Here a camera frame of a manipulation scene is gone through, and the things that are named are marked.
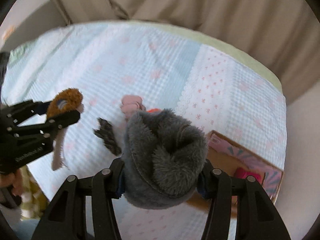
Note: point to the grey fuzzy sock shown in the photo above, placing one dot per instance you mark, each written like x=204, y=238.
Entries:
x=163, y=156

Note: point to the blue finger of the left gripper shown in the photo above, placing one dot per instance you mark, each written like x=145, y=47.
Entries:
x=20, y=112
x=54, y=124

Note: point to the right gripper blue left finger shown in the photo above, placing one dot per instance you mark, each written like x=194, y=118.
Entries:
x=65, y=217

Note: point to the grey sofa backrest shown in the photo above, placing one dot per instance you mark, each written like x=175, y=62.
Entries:
x=45, y=18

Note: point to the magenta pouch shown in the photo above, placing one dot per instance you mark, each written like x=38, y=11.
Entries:
x=242, y=173

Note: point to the beige curtain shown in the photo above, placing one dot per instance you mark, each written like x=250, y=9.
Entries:
x=282, y=34

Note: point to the person's left hand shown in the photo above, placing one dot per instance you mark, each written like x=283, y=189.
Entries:
x=15, y=180

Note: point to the cardboard box pink print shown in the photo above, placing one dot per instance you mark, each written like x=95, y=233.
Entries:
x=227, y=155

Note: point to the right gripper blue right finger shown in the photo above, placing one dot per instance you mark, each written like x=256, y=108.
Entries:
x=257, y=217

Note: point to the light green sheet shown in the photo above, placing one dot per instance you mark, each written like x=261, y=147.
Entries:
x=226, y=48

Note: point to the brown plush toy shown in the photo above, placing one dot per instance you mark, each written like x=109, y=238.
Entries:
x=64, y=110

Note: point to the blue checkered floral blanket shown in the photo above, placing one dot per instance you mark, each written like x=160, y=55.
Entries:
x=106, y=61

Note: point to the pink patterned sock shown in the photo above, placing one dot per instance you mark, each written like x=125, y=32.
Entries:
x=130, y=104

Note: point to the orange pompom plush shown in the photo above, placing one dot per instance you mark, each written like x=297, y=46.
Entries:
x=154, y=110

